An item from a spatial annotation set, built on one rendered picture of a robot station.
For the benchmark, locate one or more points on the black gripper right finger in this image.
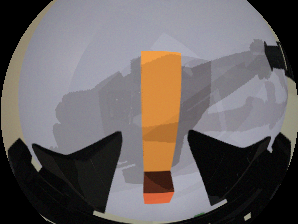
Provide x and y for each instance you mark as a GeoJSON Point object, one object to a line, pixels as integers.
{"type": "Point", "coordinates": [222, 165]}

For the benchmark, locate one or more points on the orange bar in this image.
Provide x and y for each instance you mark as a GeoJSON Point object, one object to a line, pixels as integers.
{"type": "Point", "coordinates": [161, 92]}

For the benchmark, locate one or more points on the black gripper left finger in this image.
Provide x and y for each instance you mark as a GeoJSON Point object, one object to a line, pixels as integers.
{"type": "Point", "coordinates": [89, 172]}

